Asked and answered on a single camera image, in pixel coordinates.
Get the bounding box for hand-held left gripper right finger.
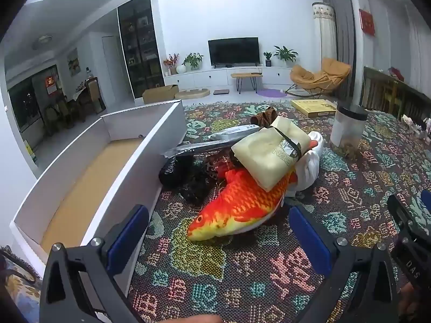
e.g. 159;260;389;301
289;206;399;323

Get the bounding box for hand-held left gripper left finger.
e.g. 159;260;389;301
40;205;150;323

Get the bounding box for large white box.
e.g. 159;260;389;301
9;99;188;298

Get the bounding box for orange plush fish toy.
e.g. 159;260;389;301
187;139;319;242

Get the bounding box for white snack packet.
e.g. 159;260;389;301
207;124;266;142

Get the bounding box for white soft cloth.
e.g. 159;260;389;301
286;131;324;197

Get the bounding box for person's right hand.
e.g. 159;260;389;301
397;281;431;323

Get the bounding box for person's left hand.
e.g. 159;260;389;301
175;314;223;323

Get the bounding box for small white items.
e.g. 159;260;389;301
402;114;431;138

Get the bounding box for black plastic bag roll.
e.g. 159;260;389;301
158;156;196;187

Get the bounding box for cream folded canvas bag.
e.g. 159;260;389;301
231;116;312;192

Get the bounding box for clear jar with black lid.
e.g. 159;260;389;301
329;104;368;159

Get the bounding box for dark grey shiny bag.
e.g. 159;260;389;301
162;139;236;159

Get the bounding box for dark wooden bench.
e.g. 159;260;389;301
363;66;431;122

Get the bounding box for floral printed cloth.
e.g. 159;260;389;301
0;245;43;323

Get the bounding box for brown fuzzy cloth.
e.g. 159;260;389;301
251;106;278;127

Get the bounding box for yellow flat cardboard box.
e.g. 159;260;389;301
290;99;337;118

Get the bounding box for brown cardboard box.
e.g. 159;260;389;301
142;84;179;105

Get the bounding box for wooden dining chair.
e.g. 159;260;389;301
84;77;105;113

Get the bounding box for purple round floor mat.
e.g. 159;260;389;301
257;88;287;98

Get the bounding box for beige floor cushion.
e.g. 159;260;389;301
175;88;210;100

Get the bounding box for orange rocking chair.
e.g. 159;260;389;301
286;57;351;99

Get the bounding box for dark window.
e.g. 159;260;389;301
7;64;61;133

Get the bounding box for wooden coffee table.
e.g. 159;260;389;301
231;71;263;94

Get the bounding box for white door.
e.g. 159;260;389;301
102;35;120;91

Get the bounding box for white television cabinet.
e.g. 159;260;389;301
164;65;293;90

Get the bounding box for red flowers in vase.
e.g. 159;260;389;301
163;54;179;75

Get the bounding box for large green potted plant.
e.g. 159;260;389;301
273;45;299;68

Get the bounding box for grey curtain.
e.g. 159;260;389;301
320;0;357;101

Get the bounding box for bushy green potted plant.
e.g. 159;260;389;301
183;52;204;71

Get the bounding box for black glass display cabinet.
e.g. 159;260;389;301
117;0;165;99

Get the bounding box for covered standing air conditioner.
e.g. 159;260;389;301
312;2;337;61

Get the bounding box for black flat television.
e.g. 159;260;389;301
208;36;260;67

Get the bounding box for framed wall painting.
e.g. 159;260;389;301
67;48;81;76

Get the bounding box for red wall decoration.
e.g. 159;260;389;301
359;8;376;36

